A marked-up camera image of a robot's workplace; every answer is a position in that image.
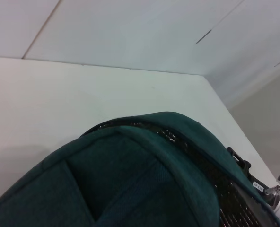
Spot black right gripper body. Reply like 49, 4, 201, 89
226, 146, 273, 204

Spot dark teal insulated lunch bag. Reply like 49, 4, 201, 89
0, 111, 280, 227

